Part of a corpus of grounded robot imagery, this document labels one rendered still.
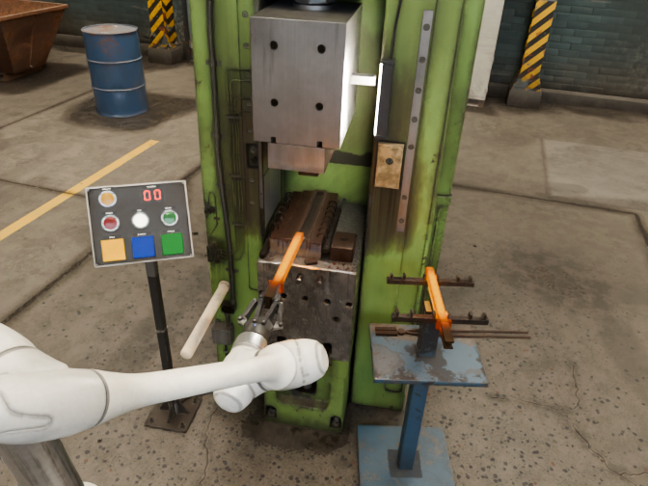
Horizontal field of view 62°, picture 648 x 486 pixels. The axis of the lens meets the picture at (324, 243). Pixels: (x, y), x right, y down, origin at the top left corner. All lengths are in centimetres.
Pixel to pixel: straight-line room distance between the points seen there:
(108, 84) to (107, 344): 382
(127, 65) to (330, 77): 479
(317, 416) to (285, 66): 153
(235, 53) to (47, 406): 137
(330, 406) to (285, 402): 20
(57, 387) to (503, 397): 236
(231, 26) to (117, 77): 452
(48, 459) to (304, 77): 124
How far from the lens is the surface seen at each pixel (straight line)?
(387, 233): 212
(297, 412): 256
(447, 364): 203
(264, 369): 119
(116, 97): 648
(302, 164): 188
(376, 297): 229
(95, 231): 203
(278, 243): 205
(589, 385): 320
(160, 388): 111
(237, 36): 196
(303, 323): 218
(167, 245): 200
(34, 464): 124
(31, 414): 92
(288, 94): 181
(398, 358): 201
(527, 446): 279
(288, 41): 177
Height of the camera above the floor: 205
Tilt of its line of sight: 32 degrees down
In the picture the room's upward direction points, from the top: 3 degrees clockwise
